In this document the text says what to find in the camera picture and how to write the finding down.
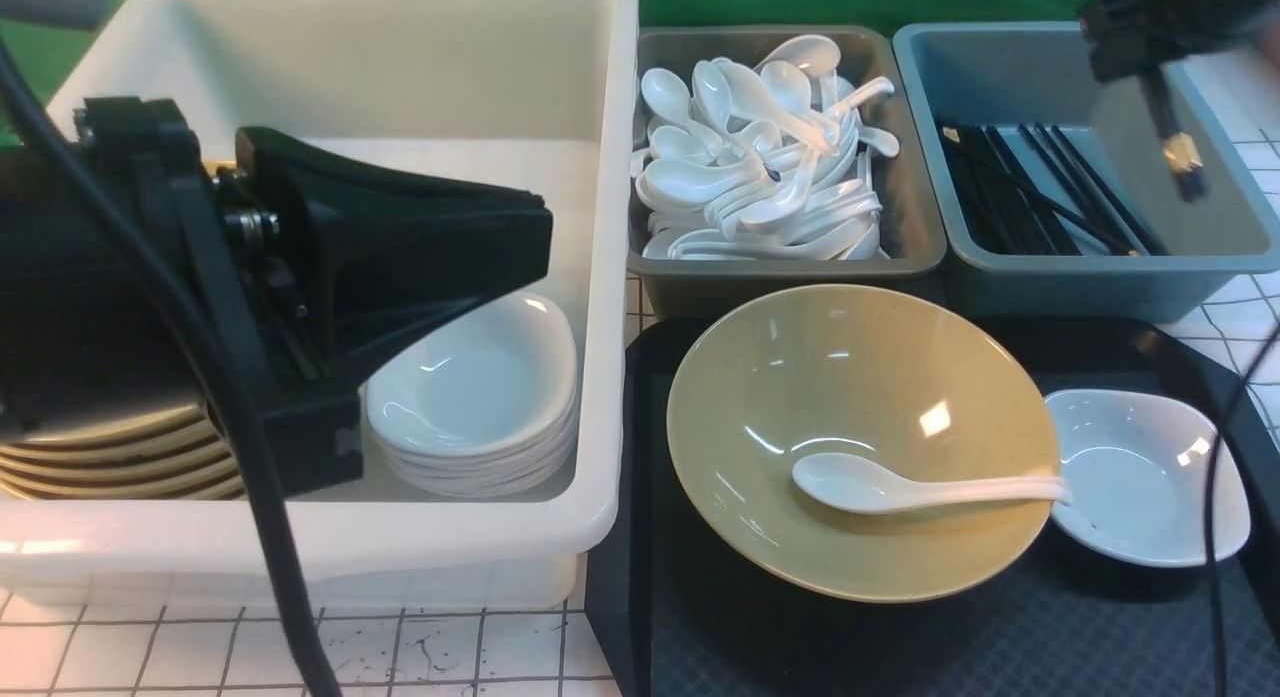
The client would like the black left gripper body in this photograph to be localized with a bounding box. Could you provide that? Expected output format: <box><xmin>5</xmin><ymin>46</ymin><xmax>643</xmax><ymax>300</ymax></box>
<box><xmin>3</xmin><ymin>97</ymin><xmax>364</xmax><ymax>497</ymax></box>

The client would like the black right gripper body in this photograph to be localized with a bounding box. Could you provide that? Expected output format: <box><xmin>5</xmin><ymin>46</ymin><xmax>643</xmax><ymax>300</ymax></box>
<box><xmin>1078</xmin><ymin>0</ymin><xmax>1276</xmax><ymax>83</ymax></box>

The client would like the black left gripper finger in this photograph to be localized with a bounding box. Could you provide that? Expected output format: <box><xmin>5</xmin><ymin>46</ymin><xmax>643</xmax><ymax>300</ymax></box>
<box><xmin>236</xmin><ymin>127</ymin><xmax>554</xmax><ymax>382</ymax></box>

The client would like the yellow noodle bowl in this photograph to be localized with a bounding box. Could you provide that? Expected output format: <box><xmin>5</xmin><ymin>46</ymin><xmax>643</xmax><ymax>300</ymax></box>
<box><xmin>666</xmin><ymin>284</ymin><xmax>1059</xmax><ymax>602</ymax></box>

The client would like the white square sauce dish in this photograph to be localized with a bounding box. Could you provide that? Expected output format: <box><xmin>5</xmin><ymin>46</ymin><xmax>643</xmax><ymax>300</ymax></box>
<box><xmin>1044</xmin><ymin>390</ymin><xmax>1217</xmax><ymax>569</ymax></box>

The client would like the white ceramic soup spoon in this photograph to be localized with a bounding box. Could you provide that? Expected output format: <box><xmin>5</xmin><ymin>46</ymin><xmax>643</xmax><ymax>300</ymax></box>
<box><xmin>791</xmin><ymin>451</ymin><xmax>1073</xmax><ymax>515</ymax></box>

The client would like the blue-grey chopstick bin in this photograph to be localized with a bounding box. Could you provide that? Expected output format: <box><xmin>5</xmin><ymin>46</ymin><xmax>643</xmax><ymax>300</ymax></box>
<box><xmin>893</xmin><ymin>22</ymin><xmax>1277</xmax><ymax>324</ymax></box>

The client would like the stack of yellow bowls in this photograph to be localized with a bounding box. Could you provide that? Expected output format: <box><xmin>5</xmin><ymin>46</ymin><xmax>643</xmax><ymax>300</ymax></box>
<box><xmin>1</xmin><ymin>405</ymin><xmax>244</xmax><ymax>501</ymax></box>

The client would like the stack of white sauce dishes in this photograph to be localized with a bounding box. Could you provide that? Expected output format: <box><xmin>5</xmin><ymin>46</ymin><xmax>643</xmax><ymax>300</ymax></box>
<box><xmin>364</xmin><ymin>292</ymin><xmax>581</xmax><ymax>500</ymax></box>

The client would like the bundle of black chopsticks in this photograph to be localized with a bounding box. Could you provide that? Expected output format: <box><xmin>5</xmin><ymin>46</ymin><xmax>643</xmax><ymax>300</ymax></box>
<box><xmin>936</xmin><ymin>120</ymin><xmax>1170</xmax><ymax>258</ymax></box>

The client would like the large white plastic tub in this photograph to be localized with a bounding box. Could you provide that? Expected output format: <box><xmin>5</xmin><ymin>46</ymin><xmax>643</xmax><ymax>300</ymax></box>
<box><xmin>46</xmin><ymin>0</ymin><xmax>637</xmax><ymax>613</ymax></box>

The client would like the green backdrop cloth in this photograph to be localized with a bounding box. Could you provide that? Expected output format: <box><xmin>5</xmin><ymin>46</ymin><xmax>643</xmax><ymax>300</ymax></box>
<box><xmin>3</xmin><ymin>0</ymin><xmax>1084</xmax><ymax>104</ymax></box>

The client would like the pile of white spoons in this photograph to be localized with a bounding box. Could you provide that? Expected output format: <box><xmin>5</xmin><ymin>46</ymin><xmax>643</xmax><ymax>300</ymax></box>
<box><xmin>630</xmin><ymin>33</ymin><xmax>900</xmax><ymax>261</ymax></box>

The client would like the black serving tray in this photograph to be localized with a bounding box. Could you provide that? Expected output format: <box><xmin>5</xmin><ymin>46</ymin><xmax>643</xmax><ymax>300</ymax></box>
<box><xmin>585</xmin><ymin>318</ymin><xmax>1279</xmax><ymax>696</ymax></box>

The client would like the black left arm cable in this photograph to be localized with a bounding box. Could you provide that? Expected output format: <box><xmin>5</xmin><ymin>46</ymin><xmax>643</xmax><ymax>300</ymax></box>
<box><xmin>0</xmin><ymin>37</ymin><xmax>343</xmax><ymax>697</ymax></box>

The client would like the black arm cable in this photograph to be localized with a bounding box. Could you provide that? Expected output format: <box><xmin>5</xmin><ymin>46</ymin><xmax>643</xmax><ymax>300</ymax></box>
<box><xmin>1203</xmin><ymin>322</ymin><xmax>1280</xmax><ymax>697</ymax></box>
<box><xmin>0</xmin><ymin>37</ymin><xmax>343</xmax><ymax>697</ymax></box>

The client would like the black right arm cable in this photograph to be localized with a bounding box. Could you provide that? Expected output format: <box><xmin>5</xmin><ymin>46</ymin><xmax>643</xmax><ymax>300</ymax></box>
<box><xmin>1203</xmin><ymin>322</ymin><xmax>1280</xmax><ymax>697</ymax></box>

